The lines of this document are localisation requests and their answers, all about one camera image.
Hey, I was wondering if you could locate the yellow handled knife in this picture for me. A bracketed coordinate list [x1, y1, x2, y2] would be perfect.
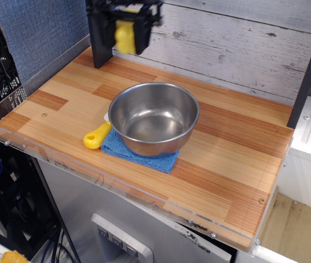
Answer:
[83, 113, 112, 150]

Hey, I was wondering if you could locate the silver cabinet with buttons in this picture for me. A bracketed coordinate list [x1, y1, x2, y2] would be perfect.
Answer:
[38, 161, 236, 262]

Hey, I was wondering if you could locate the clear acrylic table guard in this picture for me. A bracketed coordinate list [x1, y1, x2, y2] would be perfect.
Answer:
[0, 38, 293, 261]

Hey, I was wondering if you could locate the blue folded cloth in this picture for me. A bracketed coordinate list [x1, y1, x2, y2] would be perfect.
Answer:
[101, 129, 180, 173]

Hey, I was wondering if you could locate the yellow bell pepper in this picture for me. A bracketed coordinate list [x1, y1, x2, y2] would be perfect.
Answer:
[114, 16, 137, 55]

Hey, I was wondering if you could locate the stainless steel bowl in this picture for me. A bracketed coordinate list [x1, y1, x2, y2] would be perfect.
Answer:
[108, 82, 200, 157]

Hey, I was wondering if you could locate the dark frame post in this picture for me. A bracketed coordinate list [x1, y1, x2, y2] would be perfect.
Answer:
[86, 1, 112, 68]
[286, 0, 311, 129]

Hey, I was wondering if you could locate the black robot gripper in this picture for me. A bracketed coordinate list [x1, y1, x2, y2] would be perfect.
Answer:
[87, 1, 163, 55]

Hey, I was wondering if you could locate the dark right frame post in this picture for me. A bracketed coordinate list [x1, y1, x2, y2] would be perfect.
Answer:
[286, 0, 311, 129]

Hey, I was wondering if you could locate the dark left frame post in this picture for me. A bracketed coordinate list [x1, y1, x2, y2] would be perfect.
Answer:
[86, 1, 112, 68]

